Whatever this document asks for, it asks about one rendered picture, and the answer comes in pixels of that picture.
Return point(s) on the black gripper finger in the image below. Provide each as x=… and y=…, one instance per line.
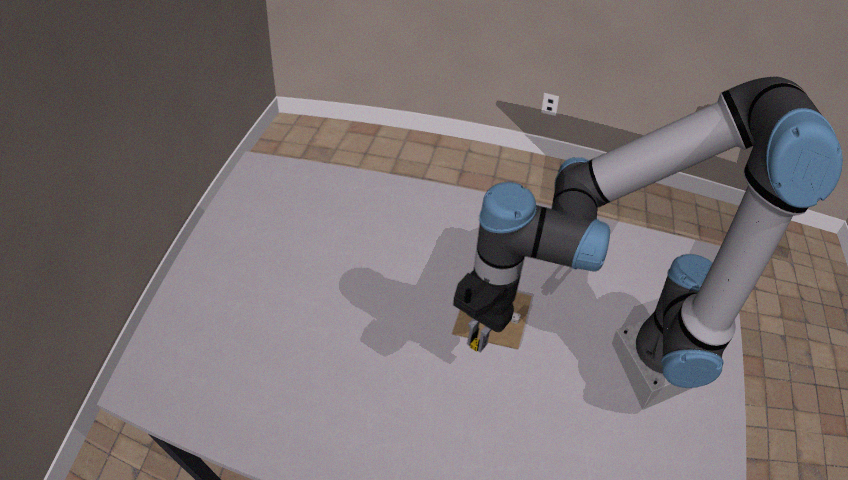
x=483, y=338
x=473, y=332

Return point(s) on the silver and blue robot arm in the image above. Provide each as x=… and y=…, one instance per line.
x=795, y=149

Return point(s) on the brown square mat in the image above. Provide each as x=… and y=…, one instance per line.
x=511, y=334

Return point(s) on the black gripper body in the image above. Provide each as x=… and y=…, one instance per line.
x=487, y=305

